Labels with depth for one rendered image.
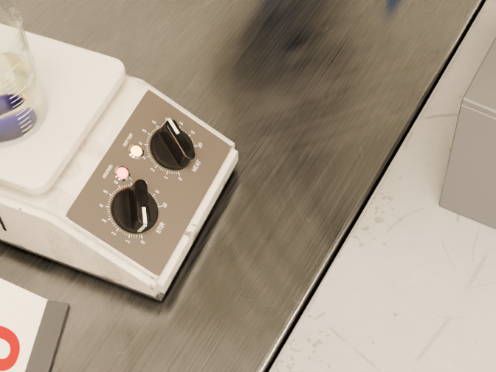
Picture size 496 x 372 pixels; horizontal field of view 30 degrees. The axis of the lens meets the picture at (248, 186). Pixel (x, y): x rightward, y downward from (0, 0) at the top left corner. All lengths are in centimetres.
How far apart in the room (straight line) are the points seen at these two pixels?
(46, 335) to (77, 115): 15
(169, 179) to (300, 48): 19
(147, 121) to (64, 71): 7
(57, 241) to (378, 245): 22
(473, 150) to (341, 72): 17
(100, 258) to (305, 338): 14
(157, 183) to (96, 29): 21
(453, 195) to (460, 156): 4
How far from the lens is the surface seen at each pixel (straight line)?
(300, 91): 74
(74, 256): 63
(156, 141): 64
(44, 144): 61
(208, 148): 66
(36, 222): 61
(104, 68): 65
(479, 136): 60
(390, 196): 68
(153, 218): 61
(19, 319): 63
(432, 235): 66
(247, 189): 68
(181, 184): 64
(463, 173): 64
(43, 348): 63
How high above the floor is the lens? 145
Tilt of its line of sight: 54 degrees down
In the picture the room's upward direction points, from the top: 4 degrees counter-clockwise
